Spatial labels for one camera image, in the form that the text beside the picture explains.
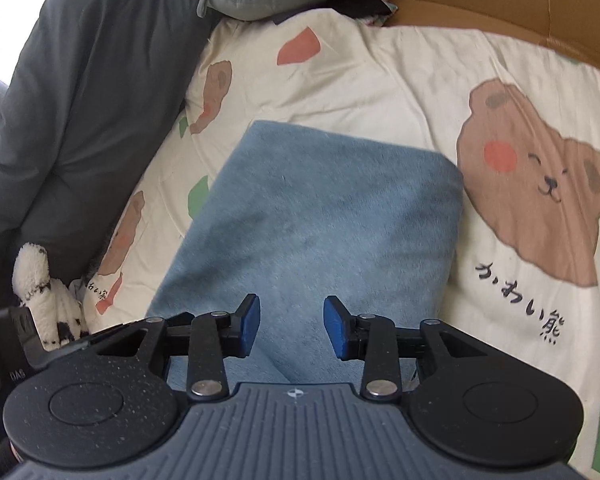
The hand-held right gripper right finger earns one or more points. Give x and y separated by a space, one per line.
336 330

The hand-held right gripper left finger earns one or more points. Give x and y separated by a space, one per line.
250 325

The light blue denim pants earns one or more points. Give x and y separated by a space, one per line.
305 210

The white plush toy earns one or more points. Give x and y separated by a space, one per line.
35 280

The cream bear print bed sheet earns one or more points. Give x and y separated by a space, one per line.
380 85

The black cloth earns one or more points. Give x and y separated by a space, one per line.
360 2

